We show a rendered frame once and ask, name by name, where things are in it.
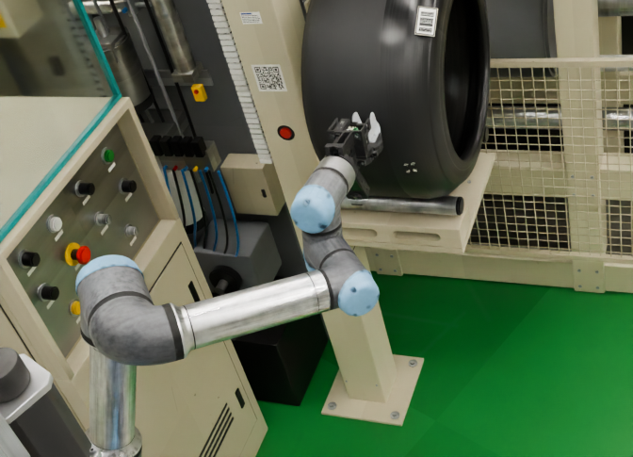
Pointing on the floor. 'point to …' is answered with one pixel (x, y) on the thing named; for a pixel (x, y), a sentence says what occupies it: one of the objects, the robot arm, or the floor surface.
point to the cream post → (302, 161)
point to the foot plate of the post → (400, 392)
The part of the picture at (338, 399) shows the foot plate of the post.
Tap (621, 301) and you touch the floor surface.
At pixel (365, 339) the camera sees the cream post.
